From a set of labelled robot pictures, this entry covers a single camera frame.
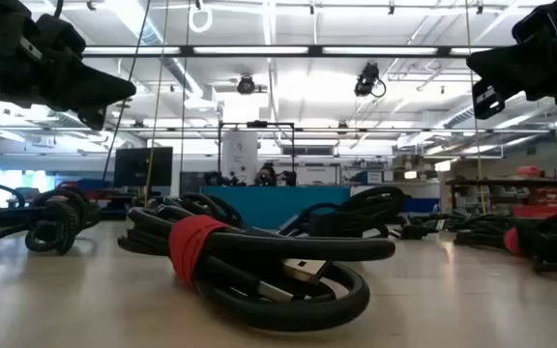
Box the blue plastic bin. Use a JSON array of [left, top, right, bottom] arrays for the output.
[[199, 185, 353, 230]]

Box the yellow hanging cable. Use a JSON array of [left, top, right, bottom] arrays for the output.
[[143, 0, 170, 202]]

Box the silver ceiling air duct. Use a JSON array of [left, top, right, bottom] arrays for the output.
[[106, 0, 224, 115]]

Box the white cylindrical tank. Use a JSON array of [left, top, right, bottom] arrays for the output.
[[220, 130, 259, 179]]

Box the blue low cabinet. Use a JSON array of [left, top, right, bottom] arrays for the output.
[[401, 196, 442, 215]]

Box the short black USB cable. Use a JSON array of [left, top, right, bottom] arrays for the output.
[[388, 215, 456, 242]]

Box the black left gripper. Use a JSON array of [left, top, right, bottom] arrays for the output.
[[15, 13, 137, 131]]

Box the dark storage shelf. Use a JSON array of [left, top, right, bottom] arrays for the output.
[[445, 177, 557, 218]]

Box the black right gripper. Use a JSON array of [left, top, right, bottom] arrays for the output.
[[466, 0, 557, 121]]

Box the white hanging ring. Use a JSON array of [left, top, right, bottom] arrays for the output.
[[188, 2, 214, 35]]

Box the thin dark vertical cord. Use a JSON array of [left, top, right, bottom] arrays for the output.
[[179, 0, 191, 194]]

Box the round black ceiling fixture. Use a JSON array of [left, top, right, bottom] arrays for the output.
[[236, 73, 257, 96]]

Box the thin black cable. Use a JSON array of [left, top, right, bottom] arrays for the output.
[[454, 195, 557, 275], [102, 0, 152, 183]]

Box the black overhead light bar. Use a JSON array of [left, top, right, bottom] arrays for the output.
[[82, 44, 495, 59]]

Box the black background monitor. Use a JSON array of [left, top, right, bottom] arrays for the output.
[[113, 146, 174, 189]]

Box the thin black horizontal rail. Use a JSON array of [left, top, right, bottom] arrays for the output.
[[108, 126, 557, 135]]

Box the black stand frame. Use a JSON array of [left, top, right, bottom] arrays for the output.
[[217, 119, 297, 188]]

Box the person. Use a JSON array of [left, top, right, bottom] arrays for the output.
[[253, 163, 279, 188]]

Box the blue crate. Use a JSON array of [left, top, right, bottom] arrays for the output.
[[77, 178, 113, 191]]

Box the thick black cable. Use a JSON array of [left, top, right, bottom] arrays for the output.
[[117, 205, 397, 333]]

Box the black hanging camera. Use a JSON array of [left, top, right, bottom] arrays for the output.
[[353, 61, 388, 99]]

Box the thin black hanging cable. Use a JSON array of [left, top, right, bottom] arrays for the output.
[[102, 0, 152, 183]]

